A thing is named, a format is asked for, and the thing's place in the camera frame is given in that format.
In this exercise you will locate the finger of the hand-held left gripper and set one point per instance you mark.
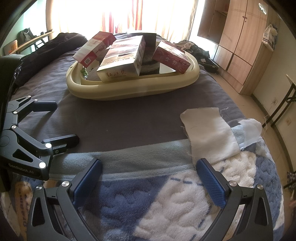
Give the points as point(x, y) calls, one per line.
point(46, 106)
point(64, 141)

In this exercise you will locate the pile of clothes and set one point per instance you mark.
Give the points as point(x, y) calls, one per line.
point(192, 46)

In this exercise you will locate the black case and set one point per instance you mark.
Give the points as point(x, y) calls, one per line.
point(207, 63)

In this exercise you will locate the grey backpack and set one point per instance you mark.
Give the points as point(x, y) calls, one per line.
point(25, 34)

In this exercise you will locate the black-legged folding table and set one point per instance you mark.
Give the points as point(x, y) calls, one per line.
point(281, 109)

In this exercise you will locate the wooden wardrobe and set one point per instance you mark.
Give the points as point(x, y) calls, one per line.
point(242, 46)

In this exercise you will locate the dark patterned cloth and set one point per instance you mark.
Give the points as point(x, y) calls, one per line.
point(291, 180)

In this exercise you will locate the white bag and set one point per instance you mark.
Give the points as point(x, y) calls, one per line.
point(269, 34)

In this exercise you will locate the large white cloth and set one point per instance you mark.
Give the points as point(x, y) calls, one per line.
point(208, 134)

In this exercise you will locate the orange box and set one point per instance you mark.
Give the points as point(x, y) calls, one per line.
point(11, 46)

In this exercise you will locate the maroon and silver carton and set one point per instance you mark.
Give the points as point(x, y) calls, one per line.
point(122, 55)

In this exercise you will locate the white and red curtain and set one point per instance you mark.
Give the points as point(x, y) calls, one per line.
point(115, 16)

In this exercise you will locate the grey bed sheet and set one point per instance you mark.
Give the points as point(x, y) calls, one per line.
point(127, 120)

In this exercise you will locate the red and white carton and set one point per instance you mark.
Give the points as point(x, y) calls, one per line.
point(92, 46)

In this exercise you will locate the wooden board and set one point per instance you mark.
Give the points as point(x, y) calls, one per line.
point(34, 39)

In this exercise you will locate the blue and white blanket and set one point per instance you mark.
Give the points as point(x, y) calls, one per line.
point(161, 208)

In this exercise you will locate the red patterned box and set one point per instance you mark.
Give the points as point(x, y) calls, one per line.
point(171, 55)

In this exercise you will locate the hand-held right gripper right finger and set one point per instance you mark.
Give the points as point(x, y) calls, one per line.
point(211, 183)

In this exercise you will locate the thin white cloth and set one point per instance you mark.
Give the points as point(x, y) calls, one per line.
point(251, 129)

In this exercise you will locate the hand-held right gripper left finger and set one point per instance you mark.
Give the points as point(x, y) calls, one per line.
point(89, 178)

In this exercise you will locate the large black foam cylinder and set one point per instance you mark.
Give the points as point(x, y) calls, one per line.
point(150, 60)

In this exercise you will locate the cream plastic basin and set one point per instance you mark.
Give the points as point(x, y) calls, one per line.
point(129, 91)

